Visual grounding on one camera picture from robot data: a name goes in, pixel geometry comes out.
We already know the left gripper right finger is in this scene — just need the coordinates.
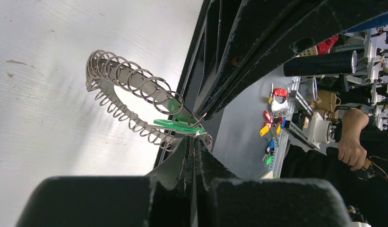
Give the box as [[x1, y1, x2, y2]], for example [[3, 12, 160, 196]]
[[193, 139, 351, 227]]

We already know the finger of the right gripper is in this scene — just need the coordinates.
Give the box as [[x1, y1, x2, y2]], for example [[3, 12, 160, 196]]
[[206, 0, 388, 120], [192, 0, 307, 116]]

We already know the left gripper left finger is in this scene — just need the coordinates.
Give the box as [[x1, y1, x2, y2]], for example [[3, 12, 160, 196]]
[[16, 137, 193, 227]]

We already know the green plastic key tag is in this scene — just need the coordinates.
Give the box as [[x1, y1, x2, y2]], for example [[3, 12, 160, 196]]
[[153, 96, 203, 134]]

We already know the metal disc with key rings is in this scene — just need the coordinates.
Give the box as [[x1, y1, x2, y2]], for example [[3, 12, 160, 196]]
[[86, 50, 213, 151]]

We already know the person forearm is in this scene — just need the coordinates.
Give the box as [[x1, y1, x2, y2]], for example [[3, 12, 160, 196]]
[[338, 109, 369, 172]]

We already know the black cylinder bottle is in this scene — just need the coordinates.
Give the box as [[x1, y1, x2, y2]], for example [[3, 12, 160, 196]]
[[283, 50, 357, 77]]

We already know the metal tray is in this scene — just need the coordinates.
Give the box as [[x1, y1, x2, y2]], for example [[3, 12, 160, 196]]
[[212, 66, 291, 179]]

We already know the pile of coloured key tags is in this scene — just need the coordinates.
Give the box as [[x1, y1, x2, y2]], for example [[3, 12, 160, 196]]
[[259, 83, 290, 167]]

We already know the white motor device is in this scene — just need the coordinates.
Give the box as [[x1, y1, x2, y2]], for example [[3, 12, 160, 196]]
[[307, 112, 334, 149]]

